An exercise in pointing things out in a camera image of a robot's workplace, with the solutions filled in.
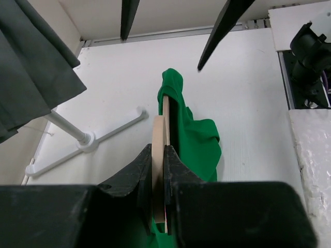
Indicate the grey pleated skirt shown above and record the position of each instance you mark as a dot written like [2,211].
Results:
[36,68]

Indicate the green t shirt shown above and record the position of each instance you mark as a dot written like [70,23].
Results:
[196,142]

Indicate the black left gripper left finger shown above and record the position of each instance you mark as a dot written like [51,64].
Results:
[114,213]

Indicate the aluminium side rail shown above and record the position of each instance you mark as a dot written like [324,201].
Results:
[203,30]

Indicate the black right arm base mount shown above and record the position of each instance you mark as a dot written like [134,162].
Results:
[305,69]

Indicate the beige wooden hanger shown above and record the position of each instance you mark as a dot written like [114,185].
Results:
[160,139]

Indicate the white rack stand base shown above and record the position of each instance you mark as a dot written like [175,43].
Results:
[86,142]

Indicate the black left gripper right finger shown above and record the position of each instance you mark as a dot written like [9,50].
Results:
[232,214]

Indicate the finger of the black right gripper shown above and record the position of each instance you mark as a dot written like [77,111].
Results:
[227,19]
[129,9]

